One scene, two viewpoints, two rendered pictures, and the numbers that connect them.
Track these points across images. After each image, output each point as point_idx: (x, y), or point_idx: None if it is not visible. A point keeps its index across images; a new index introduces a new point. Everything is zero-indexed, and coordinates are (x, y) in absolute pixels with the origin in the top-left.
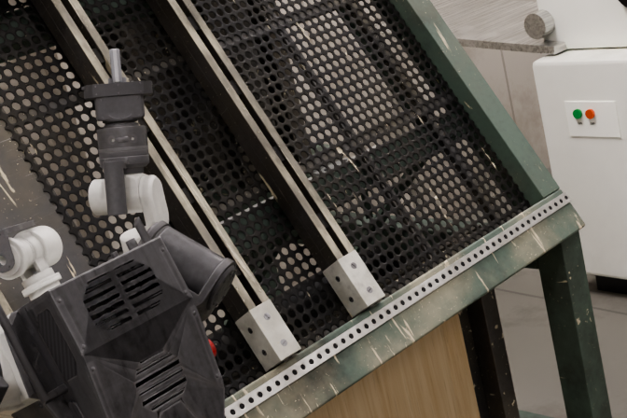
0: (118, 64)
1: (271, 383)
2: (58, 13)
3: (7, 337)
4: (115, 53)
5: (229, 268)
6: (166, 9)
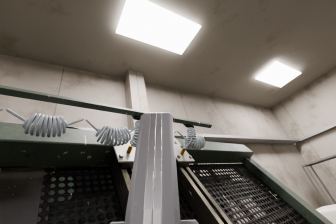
0: (163, 155)
1: None
2: (128, 193)
3: None
4: (157, 122)
5: None
6: (198, 202)
